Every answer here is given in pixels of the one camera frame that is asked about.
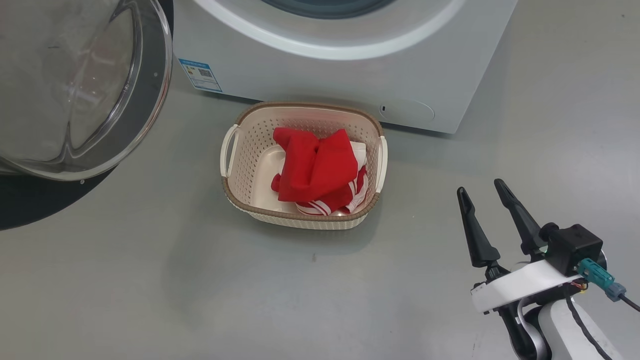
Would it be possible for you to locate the blue energy label sticker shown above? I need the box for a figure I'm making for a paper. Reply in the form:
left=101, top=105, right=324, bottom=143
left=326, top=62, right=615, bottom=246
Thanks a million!
left=178, top=58, right=223, bottom=93

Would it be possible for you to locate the white washing machine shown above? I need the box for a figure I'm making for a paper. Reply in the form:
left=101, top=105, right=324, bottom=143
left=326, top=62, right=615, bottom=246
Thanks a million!
left=171, top=0, right=519, bottom=135

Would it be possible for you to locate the plain red shirt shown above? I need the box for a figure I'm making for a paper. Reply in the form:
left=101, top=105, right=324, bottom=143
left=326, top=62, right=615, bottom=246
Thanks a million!
left=271, top=127, right=360, bottom=203

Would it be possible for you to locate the cream perforated laundry basket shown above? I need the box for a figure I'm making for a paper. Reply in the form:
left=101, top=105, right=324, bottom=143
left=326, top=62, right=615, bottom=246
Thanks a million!
left=220, top=101, right=389, bottom=231

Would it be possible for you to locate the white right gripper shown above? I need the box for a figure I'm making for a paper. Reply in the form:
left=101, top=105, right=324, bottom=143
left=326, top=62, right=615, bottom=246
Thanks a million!
left=456, top=178, right=586, bottom=315

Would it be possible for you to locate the black round glass washer door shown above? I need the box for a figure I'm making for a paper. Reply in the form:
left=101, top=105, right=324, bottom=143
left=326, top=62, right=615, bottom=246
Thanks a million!
left=0, top=0, right=174, bottom=232

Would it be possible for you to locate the oval drain filter cover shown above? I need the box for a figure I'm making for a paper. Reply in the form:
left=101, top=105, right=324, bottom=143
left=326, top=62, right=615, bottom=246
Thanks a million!
left=378, top=97, right=436, bottom=126

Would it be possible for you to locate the teal cable connector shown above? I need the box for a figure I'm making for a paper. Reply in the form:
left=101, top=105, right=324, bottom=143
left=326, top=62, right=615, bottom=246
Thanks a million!
left=577, top=257, right=627, bottom=302

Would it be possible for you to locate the red garment with white stripes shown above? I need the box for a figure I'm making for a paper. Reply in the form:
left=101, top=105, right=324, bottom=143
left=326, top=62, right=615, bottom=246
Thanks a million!
left=295, top=141, right=370, bottom=217

